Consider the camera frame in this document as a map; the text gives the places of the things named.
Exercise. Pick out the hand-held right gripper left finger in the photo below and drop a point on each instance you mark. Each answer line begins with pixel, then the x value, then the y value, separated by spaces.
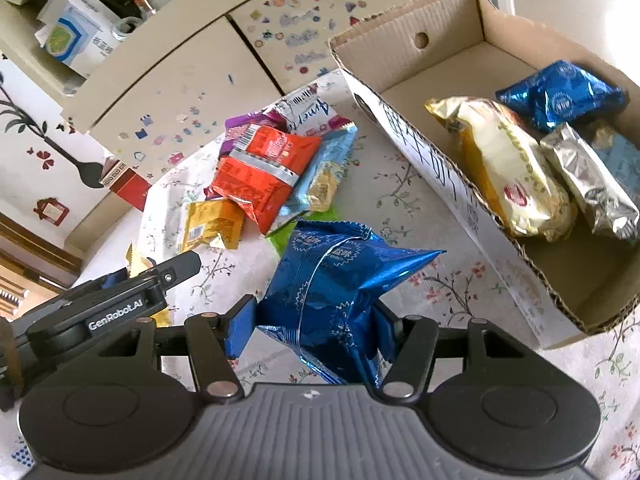
pixel 240 325

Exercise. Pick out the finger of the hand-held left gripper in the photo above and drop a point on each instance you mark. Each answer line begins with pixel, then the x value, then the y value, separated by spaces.
pixel 177 266
pixel 116 278

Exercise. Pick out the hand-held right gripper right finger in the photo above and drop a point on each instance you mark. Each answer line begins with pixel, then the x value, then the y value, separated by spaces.
pixel 385 327

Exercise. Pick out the small yellow snack packet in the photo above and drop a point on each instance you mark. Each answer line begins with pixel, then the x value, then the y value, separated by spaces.
pixel 136 259

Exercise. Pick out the orange-yellow snack packet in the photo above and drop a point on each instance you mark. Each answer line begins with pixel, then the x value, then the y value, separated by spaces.
pixel 212 225

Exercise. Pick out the shiny blue snack packet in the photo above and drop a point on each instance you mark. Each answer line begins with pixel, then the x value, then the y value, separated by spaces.
pixel 555 92
pixel 325 285

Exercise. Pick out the green snack packet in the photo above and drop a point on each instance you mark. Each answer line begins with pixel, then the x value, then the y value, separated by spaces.
pixel 279 242

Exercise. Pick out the red snack packet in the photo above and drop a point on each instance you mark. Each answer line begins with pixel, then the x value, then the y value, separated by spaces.
pixel 260 175

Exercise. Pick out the light blue snack packet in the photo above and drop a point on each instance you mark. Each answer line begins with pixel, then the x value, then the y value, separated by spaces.
pixel 325 170

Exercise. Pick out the cream bread packet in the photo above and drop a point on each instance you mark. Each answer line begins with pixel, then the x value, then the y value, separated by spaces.
pixel 505 170

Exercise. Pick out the silver foil snack packet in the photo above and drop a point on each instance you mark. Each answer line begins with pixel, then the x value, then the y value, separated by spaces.
pixel 590 185

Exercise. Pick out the brown cardboard box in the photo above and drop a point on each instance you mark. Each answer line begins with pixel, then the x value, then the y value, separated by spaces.
pixel 450 70

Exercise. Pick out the red patterned box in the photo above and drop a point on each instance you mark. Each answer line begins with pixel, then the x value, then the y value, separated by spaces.
pixel 127 187

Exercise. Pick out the purple snack packet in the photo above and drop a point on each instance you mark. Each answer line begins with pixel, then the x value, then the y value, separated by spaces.
pixel 245 122

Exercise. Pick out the white wooden cabinet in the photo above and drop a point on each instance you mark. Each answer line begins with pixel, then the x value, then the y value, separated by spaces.
pixel 200 75

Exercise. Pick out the pink and white snack packet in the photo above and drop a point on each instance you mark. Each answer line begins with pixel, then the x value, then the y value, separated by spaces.
pixel 310 107

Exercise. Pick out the clear glass jar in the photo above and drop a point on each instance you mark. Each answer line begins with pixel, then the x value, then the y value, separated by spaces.
pixel 127 30

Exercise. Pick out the white box with blue label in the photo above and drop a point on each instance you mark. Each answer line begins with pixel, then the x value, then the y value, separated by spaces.
pixel 75 35

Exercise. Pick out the blue and gold snack packet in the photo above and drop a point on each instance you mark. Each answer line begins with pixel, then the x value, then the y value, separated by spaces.
pixel 620 155

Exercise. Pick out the white refrigerator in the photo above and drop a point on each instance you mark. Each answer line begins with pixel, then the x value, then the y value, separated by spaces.
pixel 575 0

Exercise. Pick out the brown wooden door frame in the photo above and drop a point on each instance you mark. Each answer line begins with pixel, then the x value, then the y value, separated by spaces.
pixel 30 240

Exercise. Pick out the red house wall sticker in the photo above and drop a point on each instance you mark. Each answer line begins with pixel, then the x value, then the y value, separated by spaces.
pixel 50 203

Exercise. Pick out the black plant wall decal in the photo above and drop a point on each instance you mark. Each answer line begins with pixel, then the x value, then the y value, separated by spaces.
pixel 75 162

